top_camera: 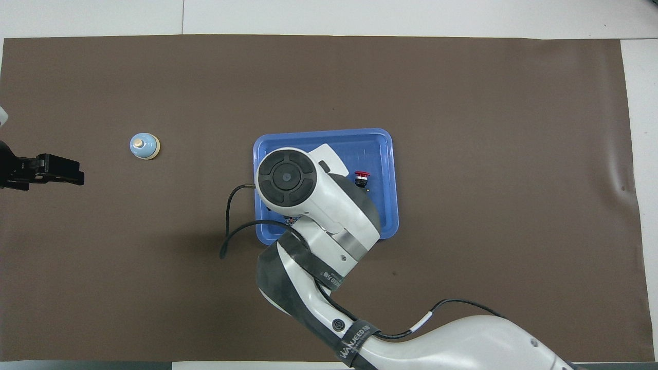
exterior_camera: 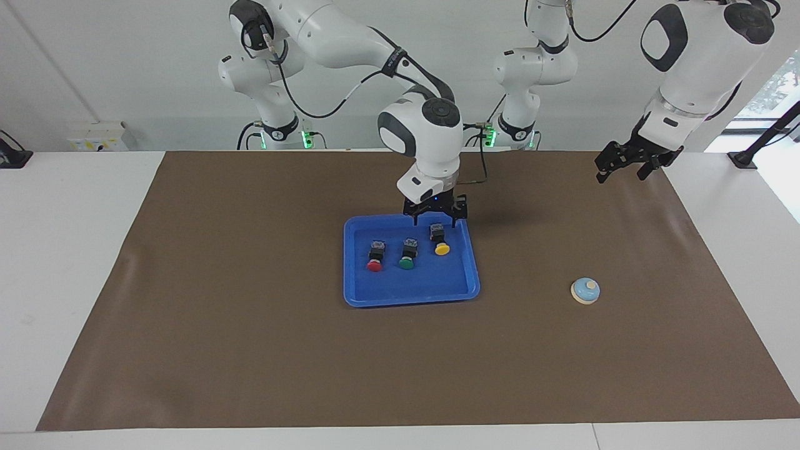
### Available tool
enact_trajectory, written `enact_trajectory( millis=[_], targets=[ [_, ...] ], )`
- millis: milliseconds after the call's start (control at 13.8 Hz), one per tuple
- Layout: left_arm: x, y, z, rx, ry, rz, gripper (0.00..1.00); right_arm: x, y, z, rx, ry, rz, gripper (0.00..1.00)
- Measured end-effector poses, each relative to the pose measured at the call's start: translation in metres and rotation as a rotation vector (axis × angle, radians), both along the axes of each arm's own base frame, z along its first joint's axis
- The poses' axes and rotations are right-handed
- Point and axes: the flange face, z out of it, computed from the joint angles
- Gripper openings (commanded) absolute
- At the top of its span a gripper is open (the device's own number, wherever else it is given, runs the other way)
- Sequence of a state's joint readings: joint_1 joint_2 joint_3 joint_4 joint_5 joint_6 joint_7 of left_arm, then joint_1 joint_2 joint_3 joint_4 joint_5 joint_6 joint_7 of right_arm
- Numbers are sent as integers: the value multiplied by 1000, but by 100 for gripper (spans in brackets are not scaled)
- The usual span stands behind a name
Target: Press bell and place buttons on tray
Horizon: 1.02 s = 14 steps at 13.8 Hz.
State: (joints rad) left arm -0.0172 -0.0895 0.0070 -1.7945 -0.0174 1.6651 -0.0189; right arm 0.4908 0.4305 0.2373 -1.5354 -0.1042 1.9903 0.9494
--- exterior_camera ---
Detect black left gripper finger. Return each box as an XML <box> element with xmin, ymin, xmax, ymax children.
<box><xmin>594</xmin><ymin>142</ymin><xmax>623</xmax><ymax>184</ymax></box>
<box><xmin>636</xmin><ymin>155</ymin><xmax>664</xmax><ymax>182</ymax></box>

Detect green mushroom push button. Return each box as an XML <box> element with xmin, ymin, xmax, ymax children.
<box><xmin>398</xmin><ymin>237</ymin><xmax>420</xmax><ymax>271</ymax></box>

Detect red mushroom push button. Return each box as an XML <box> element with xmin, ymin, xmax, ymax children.
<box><xmin>366</xmin><ymin>239</ymin><xmax>388</xmax><ymax>273</ymax></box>

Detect light blue call bell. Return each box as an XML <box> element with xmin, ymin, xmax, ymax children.
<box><xmin>570</xmin><ymin>277</ymin><xmax>601</xmax><ymax>306</ymax></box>

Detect blue plastic tray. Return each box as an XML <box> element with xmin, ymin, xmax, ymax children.
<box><xmin>342</xmin><ymin>211</ymin><xmax>481</xmax><ymax>308</ymax></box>

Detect black angled stand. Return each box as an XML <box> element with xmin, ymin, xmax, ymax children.
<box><xmin>728</xmin><ymin>100</ymin><xmax>800</xmax><ymax>169</ymax></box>

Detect window with green view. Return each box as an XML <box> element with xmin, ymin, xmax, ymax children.
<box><xmin>734</xmin><ymin>50</ymin><xmax>800</xmax><ymax>119</ymax></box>

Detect brown table mat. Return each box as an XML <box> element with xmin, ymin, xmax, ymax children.
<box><xmin>36</xmin><ymin>150</ymin><xmax>800</xmax><ymax>432</ymax></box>

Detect small black table clamp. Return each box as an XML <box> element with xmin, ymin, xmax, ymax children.
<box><xmin>0</xmin><ymin>129</ymin><xmax>33</xmax><ymax>169</ymax></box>

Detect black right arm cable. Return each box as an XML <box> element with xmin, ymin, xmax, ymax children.
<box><xmin>261</xmin><ymin>31</ymin><xmax>491</xmax><ymax>186</ymax></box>

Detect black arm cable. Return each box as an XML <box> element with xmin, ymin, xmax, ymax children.
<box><xmin>261</xmin><ymin>31</ymin><xmax>491</xmax><ymax>186</ymax></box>
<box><xmin>564</xmin><ymin>0</ymin><xmax>639</xmax><ymax>44</ymax></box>

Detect black left base cables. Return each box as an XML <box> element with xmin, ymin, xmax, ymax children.
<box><xmin>447</xmin><ymin>94</ymin><xmax>508</xmax><ymax>149</ymax></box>

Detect black base cables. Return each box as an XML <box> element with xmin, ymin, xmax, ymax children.
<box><xmin>236</xmin><ymin>121</ymin><xmax>328</xmax><ymax>151</ymax></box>
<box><xmin>447</xmin><ymin>94</ymin><xmax>508</xmax><ymax>149</ymax></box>

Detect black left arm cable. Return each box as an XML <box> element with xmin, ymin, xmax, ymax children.
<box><xmin>564</xmin><ymin>0</ymin><xmax>639</xmax><ymax>44</ymax></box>

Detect black right base cables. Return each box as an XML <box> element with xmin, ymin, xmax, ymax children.
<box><xmin>236</xmin><ymin>121</ymin><xmax>328</xmax><ymax>151</ymax></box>

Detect white wall socket box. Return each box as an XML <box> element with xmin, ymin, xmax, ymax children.
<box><xmin>67</xmin><ymin>121</ymin><xmax>129</xmax><ymax>152</ymax></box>

